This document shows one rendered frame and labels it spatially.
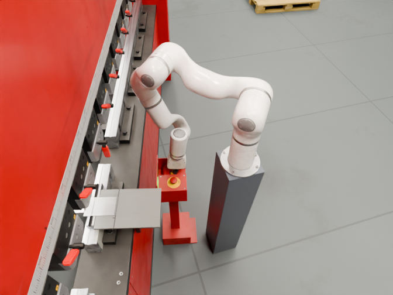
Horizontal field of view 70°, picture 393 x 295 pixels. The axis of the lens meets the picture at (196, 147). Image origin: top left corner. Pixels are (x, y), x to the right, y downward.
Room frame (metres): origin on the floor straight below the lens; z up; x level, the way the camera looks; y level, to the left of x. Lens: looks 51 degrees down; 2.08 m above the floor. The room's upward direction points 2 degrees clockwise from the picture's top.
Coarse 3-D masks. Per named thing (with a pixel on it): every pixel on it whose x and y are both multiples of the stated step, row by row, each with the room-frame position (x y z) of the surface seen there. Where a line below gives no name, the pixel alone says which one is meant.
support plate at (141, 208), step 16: (112, 192) 0.61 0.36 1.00; (128, 192) 0.61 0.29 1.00; (144, 192) 0.61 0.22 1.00; (160, 192) 0.62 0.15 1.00; (128, 208) 0.53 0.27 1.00; (144, 208) 0.54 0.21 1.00; (160, 208) 0.54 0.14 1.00; (96, 224) 0.46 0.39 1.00; (112, 224) 0.46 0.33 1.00; (128, 224) 0.46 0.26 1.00; (144, 224) 0.47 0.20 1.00
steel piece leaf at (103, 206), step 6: (96, 198) 0.57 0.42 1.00; (102, 198) 0.57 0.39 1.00; (108, 198) 0.57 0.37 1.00; (114, 198) 0.58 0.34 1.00; (96, 204) 0.54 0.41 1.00; (102, 204) 0.55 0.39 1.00; (108, 204) 0.55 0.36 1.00; (114, 204) 0.55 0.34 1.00; (96, 210) 0.52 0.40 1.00; (102, 210) 0.52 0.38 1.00; (108, 210) 0.52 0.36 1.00; (114, 210) 0.52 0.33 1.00
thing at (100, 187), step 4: (96, 184) 0.64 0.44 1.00; (100, 184) 0.64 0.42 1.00; (96, 188) 0.63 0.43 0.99; (100, 188) 0.62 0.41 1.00; (96, 192) 0.61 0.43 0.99; (100, 192) 0.61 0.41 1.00; (92, 196) 0.58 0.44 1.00; (96, 196) 0.59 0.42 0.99; (88, 216) 0.49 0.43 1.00; (92, 216) 0.50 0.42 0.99; (88, 220) 0.47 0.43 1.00; (88, 224) 0.46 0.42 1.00; (88, 228) 0.45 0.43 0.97
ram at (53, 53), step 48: (0, 0) 0.54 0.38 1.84; (48, 0) 0.73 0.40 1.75; (96, 0) 1.17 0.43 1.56; (0, 48) 0.46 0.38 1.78; (48, 48) 0.64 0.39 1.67; (96, 48) 1.01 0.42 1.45; (0, 96) 0.39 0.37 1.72; (48, 96) 0.54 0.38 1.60; (0, 144) 0.32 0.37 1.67; (48, 144) 0.44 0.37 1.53; (0, 192) 0.25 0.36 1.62; (48, 192) 0.34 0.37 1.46; (0, 240) 0.18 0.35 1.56; (0, 288) 0.11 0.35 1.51
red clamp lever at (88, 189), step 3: (84, 186) 0.48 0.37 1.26; (87, 186) 0.48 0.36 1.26; (90, 186) 0.48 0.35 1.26; (93, 186) 0.48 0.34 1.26; (96, 186) 0.49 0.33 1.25; (84, 189) 0.45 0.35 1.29; (87, 189) 0.45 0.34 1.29; (90, 189) 0.45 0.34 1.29; (93, 189) 0.47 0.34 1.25; (84, 192) 0.43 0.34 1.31; (87, 192) 0.43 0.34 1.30; (90, 192) 0.44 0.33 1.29; (81, 195) 0.42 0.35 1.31; (84, 195) 0.42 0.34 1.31; (87, 195) 0.42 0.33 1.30
